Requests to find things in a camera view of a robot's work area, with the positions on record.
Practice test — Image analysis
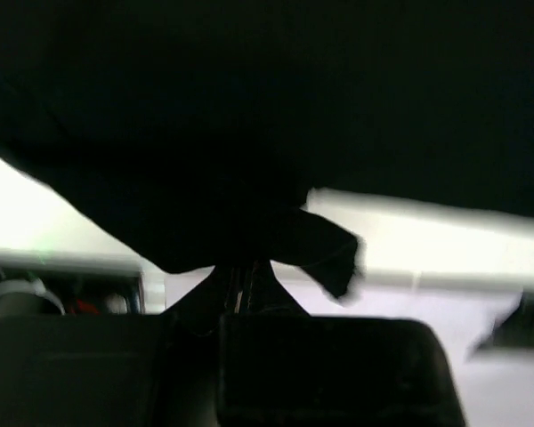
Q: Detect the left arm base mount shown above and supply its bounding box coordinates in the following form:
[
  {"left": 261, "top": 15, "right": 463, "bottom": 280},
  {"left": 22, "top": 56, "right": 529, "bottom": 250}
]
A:
[{"left": 0, "top": 265, "right": 145, "bottom": 314}]

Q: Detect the black t-shirt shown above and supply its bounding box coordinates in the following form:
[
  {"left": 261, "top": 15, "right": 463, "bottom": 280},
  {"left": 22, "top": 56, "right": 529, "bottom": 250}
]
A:
[{"left": 0, "top": 1, "right": 534, "bottom": 297}]

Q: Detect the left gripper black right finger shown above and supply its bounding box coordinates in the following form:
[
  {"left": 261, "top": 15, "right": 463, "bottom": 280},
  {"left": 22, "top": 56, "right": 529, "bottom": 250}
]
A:
[{"left": 244, "top": 261, "right": 308, "bottom": 316}]

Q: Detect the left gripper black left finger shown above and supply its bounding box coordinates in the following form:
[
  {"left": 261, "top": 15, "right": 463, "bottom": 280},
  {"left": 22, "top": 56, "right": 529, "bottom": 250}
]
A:
[{"left": 162, "top": 265, "right": 234, "bottom": 334}]

